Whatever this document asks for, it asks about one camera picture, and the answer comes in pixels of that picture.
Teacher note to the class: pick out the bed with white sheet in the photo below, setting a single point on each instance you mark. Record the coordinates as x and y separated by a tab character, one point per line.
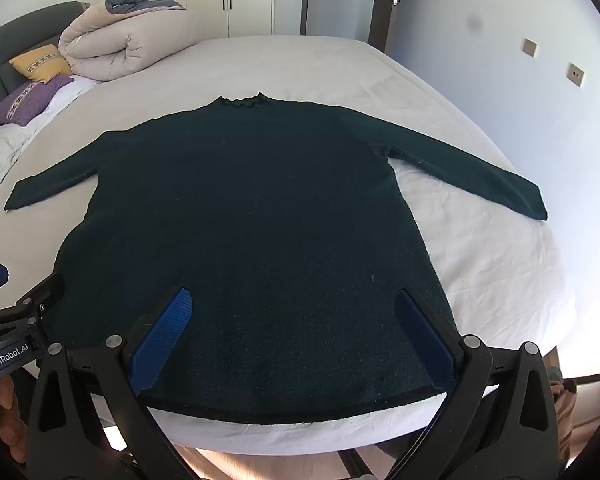
330	67

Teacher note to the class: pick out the person's tan trouser leg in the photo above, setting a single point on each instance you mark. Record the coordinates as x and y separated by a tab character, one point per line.
566	405

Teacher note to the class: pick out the brown door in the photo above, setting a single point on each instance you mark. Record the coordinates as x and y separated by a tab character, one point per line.
385	10

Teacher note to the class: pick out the wall socket plate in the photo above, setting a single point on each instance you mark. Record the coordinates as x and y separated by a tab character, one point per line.
575	74

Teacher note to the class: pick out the purple patterned pillow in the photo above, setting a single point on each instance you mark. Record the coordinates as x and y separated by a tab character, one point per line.
25	100

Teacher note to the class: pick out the yellow patterned pillow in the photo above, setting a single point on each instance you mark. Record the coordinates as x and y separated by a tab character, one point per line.
40	62

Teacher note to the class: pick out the person's left hand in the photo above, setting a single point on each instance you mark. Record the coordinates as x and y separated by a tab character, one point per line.
11	415

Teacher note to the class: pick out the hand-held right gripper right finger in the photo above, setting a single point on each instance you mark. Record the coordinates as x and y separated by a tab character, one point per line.
424	340

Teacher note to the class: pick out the grey padded headboard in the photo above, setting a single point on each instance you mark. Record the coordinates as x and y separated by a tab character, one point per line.
5	45

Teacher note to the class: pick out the plain wall switch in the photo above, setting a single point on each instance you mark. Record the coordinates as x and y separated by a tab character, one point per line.
530	48

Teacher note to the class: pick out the rolled beige duvet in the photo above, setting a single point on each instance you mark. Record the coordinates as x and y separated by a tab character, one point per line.
120	42

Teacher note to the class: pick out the dark green sweater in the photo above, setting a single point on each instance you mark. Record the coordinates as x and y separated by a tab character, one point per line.
255	210

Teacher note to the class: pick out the white quilted pillow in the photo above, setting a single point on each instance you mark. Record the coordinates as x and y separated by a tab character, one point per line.
2	160

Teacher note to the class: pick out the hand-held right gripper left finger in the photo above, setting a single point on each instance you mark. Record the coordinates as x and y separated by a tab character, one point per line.
166	337

